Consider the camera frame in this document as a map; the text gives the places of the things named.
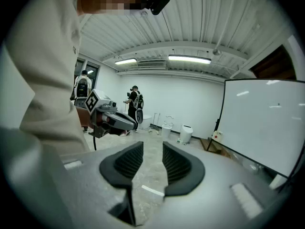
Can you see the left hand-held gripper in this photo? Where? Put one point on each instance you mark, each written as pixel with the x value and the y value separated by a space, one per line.
pixel 97 104

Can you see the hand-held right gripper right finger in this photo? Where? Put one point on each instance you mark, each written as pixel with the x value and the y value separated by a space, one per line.
pixel 181 170

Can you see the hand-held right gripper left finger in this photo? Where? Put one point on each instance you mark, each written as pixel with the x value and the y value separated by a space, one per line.
pixel 124 166

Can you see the person's left forearm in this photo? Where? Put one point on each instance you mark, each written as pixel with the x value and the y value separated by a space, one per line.
pixel 83 118

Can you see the small green bottle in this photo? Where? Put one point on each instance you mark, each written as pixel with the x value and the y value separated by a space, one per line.
pixel 179 141

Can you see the black floor squeegee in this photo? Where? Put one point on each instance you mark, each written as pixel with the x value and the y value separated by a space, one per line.
pixel 156 120

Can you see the white lidded bin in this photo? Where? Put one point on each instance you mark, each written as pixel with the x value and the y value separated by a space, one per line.
pixel 186 132

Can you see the white toilet with raised seat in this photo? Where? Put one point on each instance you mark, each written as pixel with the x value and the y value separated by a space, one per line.
pixel 167 126

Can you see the dark framed window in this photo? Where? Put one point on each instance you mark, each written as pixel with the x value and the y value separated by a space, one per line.
pixel 91 73

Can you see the long ceiling light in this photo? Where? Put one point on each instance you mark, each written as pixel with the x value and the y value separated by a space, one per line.
pixel 189 59
pixel 125 61

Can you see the ceiling air vent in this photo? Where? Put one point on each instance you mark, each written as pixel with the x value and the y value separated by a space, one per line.
pixel 151 64

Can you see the person's beige shirt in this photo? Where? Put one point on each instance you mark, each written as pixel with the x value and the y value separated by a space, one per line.
pixel 47 80

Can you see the round ceiling fixture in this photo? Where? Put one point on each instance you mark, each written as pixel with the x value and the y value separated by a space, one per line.
pixel 216 52

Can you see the black head-worn camera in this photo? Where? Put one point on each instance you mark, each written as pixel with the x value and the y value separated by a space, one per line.
pixel 159 2

